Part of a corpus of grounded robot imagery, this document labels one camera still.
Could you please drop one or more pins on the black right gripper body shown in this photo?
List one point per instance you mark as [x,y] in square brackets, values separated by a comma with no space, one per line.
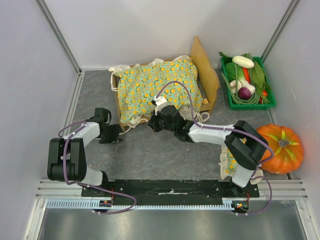
[157,122]

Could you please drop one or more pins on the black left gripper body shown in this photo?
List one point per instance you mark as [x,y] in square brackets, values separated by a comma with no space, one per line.
[111,135]

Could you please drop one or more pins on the white front rope tie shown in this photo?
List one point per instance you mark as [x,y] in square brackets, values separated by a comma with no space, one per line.
[133,124]

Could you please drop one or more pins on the white rope tie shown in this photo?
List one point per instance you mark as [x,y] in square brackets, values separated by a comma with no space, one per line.
[202,117]
[133,124]

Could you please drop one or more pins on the lemon print cushion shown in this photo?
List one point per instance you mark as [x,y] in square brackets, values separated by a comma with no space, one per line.
[174,80]

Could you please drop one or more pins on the wooden pet bed frame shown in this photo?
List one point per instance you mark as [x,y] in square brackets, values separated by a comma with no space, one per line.
[207,77]

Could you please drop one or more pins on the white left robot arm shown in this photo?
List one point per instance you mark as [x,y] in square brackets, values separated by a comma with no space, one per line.
[67,157]

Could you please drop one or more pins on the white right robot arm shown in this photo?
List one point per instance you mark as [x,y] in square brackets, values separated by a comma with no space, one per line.
[245,144]

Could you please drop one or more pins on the white mushroom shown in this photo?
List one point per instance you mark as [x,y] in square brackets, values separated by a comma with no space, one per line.
[233,86]

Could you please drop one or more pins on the small lemon print pillow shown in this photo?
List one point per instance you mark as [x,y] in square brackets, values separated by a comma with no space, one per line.
[227,162]

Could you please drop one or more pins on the bok choy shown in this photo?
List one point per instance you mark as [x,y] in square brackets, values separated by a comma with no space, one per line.
[235,72]

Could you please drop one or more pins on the purple onion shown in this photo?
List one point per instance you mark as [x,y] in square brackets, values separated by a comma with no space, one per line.
[244,93]

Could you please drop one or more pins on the green long beans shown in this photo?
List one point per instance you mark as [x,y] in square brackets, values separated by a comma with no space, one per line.
[252,101]

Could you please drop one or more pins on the orange carrot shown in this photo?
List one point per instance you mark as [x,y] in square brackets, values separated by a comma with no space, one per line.
[246,75]

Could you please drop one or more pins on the white eggplant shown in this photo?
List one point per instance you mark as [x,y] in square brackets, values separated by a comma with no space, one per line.
[243,62]

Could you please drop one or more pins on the green spinach leaves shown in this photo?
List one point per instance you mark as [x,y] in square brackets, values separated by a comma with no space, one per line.
[257,74]

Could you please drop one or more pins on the orange pumpkin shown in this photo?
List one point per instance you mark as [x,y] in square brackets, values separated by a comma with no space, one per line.
[287,148]

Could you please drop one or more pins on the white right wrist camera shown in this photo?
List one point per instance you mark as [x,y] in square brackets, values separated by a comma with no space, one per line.
[160,102]

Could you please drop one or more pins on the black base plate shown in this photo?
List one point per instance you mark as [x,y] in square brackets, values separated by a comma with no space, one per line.
[181,192]

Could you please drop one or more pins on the white cable duct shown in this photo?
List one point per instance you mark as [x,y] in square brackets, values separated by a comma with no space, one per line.
[226,205]

